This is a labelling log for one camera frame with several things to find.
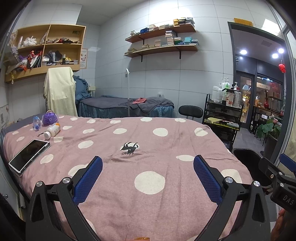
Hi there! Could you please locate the orange tangerine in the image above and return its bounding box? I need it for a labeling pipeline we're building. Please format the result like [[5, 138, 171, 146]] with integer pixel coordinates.
[[133, 237, 150, 241]]

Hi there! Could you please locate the dark brown trash bin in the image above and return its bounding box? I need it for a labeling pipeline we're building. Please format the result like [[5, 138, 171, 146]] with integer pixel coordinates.
[[232, 148, 271, 188]]

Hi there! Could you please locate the person's right hand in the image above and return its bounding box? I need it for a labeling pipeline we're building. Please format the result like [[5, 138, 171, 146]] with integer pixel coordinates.
[[270, 209, 295, 240]]

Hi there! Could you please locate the green potted plant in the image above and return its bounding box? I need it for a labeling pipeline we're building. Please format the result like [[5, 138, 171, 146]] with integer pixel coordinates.
[[255, 115, 282, 140]]

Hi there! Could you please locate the black smartphone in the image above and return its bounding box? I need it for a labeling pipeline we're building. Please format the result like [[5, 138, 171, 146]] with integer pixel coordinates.
[[9, 139, 51, 176]]

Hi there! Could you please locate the black metal trolley cart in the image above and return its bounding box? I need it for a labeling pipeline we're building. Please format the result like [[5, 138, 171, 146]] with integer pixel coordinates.
[[202, 94, 242, 151]]

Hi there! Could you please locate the white pill bottle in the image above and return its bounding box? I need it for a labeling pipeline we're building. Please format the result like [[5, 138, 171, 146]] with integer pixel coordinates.
[[43, 123, 61, 140]]

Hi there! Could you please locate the clear small water bottle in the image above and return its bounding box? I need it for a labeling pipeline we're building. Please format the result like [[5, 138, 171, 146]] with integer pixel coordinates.
[[33, 116, 41, 131]]

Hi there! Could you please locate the purple plastic container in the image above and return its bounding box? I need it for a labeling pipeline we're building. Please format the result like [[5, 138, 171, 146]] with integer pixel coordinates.
[[42, 110, 58, 126]]

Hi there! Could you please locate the pink polka dot blanket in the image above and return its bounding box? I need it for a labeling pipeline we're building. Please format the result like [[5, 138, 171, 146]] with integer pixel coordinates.
[[2, 114, 254, 241]]

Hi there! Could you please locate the black scrap on blanket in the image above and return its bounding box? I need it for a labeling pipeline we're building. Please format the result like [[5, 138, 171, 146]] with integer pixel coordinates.
[[120, 142, 139, 155]]

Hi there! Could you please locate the black round stool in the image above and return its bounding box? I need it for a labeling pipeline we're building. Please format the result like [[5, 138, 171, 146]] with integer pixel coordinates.
[[178, 105, 203, 119]]

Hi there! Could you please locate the red hanging ornament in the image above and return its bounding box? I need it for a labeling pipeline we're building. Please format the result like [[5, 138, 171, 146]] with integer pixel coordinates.
[[278, 63, 286, 73]]

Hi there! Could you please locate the blue massage bed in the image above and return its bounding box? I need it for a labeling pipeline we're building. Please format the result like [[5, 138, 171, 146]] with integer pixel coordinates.
[[77, 96, 175, 118]]

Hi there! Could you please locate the cream cloth on chair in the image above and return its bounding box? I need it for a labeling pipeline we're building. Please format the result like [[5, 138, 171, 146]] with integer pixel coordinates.
[[44, 67, 78, 116]]

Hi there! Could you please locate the blue bedding pile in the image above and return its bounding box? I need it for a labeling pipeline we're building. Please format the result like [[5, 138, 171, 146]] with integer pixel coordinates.
[[73, 75, 91, 104]]

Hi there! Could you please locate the grey blanket on bed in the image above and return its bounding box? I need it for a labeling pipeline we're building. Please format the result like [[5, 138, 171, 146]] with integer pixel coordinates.
[[119, 96, 174, 113]]

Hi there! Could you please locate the red cloth on bed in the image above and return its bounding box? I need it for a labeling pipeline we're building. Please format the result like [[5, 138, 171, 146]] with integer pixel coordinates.
[[132, 97, 147, 104]]

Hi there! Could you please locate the white floor lamp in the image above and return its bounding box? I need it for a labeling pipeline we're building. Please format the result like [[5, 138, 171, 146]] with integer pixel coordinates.
[[125, 68, 130, 117]]

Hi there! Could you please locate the wooden cubby shelf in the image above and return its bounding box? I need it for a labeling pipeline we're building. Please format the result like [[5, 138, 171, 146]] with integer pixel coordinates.
[[3, 24, 87, 83]]

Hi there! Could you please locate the wall poster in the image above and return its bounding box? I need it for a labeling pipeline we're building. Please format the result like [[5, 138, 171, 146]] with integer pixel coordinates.
[[79, 48, 88, 69]]

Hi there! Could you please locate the lower wooden wall shelf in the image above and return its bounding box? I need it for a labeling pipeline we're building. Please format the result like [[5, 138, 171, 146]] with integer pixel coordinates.
[[124, 43, 199, 62]]

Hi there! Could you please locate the wooden wall shelf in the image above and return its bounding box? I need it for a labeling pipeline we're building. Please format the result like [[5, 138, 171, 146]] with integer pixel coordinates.
[[125, 18, 196, 43], [124, 43, 199, 62]]

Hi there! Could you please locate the upper wooden wall shelf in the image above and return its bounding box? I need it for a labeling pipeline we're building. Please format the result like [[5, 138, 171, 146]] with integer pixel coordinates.
[[125, 18, 196, 43]]

